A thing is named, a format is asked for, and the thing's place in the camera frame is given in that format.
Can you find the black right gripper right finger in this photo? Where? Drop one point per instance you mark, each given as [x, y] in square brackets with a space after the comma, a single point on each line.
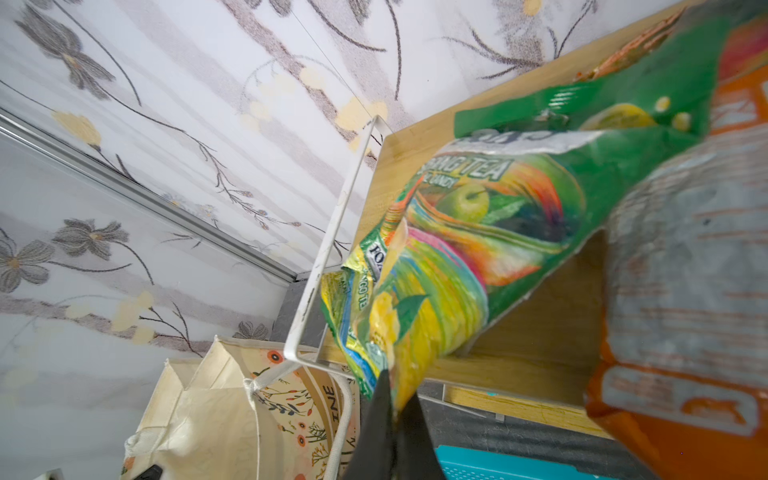
[416, 458]

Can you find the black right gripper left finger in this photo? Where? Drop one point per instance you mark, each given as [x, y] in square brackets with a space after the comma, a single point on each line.
[373, 455]

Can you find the floral canvas tote bag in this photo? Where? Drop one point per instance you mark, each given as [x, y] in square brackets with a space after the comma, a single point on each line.
[243, 411]

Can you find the green lemon candy bag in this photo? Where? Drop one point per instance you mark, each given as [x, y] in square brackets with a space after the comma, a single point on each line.
[519, 189]

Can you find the orange candy bag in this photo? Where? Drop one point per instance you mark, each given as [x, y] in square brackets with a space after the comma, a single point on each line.
[682, 381]

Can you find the teal plastic basket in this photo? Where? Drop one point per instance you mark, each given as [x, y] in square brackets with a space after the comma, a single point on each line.
[467, 464]

